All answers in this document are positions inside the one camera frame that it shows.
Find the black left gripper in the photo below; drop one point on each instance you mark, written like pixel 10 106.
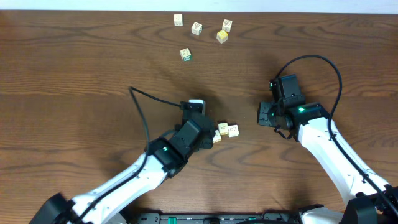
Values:
pixel 207 134

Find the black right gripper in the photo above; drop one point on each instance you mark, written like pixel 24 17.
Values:
pixel 262 119

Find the white block yellow edge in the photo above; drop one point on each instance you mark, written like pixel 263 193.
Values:
pixel 217 137

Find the white block yellow side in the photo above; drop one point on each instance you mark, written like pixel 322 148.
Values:
pixel 223 129

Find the white block blue letter T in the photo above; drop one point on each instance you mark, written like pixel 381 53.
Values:
pixel 233 131

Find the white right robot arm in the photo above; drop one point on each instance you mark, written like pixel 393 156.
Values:
pixel 368 197

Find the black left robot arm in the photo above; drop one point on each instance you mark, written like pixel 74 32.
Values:
pixel 163 159

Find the white block teal side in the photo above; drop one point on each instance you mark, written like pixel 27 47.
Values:
pixel 186 54

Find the yellow topped block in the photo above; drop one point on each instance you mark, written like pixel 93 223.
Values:
pixel 222 36

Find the white block tilted top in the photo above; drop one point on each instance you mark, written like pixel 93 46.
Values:
pixel 196 28

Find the white patterned block top right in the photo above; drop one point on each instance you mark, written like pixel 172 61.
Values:
pixel 227 24

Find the white block top left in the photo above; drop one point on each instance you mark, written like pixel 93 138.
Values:
pixel 178 20

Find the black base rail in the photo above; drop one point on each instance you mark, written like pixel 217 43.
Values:
pixel 158 218

